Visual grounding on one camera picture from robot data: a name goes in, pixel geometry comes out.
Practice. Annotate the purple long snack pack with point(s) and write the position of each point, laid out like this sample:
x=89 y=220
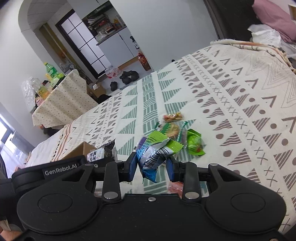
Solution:
x=140 y=143

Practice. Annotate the gold red candy packet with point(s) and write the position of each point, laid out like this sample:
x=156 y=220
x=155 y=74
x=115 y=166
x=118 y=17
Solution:
x=172 y=117

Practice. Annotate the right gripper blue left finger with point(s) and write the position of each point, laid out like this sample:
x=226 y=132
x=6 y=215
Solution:
x=116 y=172

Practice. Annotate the yellow oil bottle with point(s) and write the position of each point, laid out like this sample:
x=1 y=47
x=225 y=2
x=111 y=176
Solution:
x=39 y=88

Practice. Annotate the round table dotted tablecloth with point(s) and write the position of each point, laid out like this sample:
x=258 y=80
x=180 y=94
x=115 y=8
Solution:
x=66 y=102

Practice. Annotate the red snack packet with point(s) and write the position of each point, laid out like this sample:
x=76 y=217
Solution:
x=175 y=188

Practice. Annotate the white cabinet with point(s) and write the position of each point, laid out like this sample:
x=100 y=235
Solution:
x=119 y=47

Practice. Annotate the open brown cardboard box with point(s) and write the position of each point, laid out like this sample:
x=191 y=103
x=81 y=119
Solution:
x=82 y=149

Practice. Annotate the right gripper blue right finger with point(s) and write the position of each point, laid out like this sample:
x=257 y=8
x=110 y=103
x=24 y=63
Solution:
x=186 y=173

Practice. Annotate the white black snack packet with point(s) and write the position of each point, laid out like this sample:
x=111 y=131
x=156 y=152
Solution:
x=107 y=150

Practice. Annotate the white plastic bag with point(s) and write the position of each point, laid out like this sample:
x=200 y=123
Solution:
x=264 y=34

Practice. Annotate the bright green candy packet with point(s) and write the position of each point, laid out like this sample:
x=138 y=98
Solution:
x=194 y=143

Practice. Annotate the pink cloth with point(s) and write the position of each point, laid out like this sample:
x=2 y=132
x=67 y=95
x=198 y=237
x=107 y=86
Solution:
x=275 y=17

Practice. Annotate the patterned bed blanket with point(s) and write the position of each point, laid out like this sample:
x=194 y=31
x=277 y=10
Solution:
x=239 y=96

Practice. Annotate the pink water bottle pack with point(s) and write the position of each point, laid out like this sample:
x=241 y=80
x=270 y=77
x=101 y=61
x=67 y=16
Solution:
x=112 y=72

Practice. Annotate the green soda bottle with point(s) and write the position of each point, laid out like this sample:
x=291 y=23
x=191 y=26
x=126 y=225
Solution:
x=52 y=71

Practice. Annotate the blue snack packet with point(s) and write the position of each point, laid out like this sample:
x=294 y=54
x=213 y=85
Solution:
x=156 y=148

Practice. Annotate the black slippers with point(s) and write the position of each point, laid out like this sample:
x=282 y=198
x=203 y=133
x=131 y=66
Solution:
x=127 y=77

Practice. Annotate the green tissue pack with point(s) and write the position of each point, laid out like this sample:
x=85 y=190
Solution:
x=54 y=81

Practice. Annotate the green white cookie packet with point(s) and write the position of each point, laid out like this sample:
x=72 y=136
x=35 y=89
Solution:
x=174 y=130

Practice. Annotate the black chair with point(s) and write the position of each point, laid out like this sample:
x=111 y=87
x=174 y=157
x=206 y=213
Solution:
x=232 y=18

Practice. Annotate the person's left hand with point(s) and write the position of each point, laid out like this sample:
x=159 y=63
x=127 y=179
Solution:
x=11 y=234

